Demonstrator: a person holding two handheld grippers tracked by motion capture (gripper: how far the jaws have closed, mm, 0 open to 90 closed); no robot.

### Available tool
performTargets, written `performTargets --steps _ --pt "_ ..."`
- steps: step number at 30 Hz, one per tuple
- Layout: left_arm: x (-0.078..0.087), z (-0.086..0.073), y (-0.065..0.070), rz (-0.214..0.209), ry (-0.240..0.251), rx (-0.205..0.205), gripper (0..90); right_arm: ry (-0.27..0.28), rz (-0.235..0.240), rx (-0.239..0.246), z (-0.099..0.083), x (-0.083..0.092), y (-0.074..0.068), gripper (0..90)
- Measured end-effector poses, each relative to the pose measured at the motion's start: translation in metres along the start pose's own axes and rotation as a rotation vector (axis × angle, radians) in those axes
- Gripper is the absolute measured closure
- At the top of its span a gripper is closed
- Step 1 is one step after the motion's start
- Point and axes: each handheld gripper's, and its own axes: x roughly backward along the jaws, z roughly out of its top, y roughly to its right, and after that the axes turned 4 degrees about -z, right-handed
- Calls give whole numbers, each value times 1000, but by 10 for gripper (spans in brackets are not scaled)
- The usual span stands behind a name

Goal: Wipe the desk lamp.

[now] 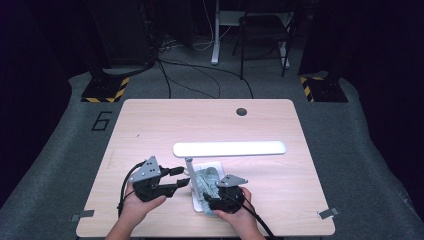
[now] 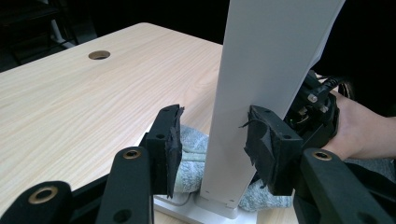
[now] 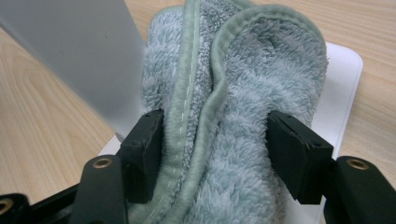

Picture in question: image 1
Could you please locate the person's left hand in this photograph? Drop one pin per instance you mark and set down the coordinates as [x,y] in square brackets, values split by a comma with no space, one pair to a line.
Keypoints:
[138,208]

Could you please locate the black striped stand base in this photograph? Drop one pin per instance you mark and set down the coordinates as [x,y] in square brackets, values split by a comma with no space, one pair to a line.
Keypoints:
[103,88]
[326,90]

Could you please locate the black folding chair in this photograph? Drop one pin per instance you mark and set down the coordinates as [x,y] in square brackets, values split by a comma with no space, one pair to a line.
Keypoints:
[263,30]

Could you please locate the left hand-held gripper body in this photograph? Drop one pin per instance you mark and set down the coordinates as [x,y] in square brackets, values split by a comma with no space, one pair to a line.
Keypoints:
[146,173]

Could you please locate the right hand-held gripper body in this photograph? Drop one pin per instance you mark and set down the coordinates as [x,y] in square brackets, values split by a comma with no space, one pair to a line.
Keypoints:
[228,198]

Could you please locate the black cabinet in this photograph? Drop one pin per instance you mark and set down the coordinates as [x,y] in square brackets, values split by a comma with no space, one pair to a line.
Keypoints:
[123,33]

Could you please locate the light blue cloth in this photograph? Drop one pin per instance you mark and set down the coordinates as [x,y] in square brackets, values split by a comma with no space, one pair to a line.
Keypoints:
[208,181]

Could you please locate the person's right hand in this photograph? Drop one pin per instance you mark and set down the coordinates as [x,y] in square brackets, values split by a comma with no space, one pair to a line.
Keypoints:
[241,220]

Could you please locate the grey tape piece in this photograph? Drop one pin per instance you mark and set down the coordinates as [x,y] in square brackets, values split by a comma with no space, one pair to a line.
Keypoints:
[83,214]
[328,213]

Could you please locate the white desk lamp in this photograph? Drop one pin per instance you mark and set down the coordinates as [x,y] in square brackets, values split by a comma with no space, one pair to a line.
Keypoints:
[230,149]

